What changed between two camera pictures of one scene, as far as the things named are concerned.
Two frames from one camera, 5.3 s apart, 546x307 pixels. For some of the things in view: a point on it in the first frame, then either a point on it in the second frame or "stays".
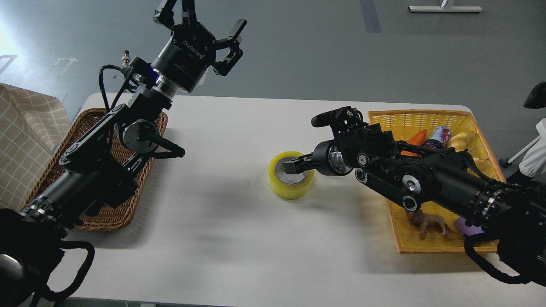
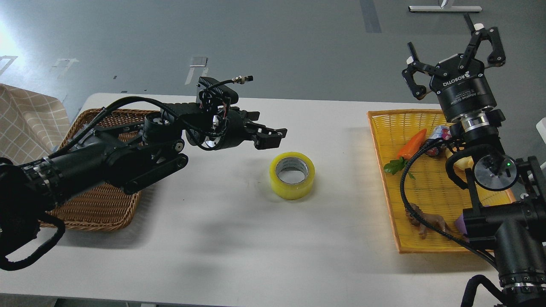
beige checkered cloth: x=33 y=126 stays
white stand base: x=445 y=9 stays
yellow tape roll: x=286 y=191 stays
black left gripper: x=191 y=50 → x=230 y=127
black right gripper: x=326 y=159 → x=463 y=91
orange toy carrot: x=418 y=140 stays
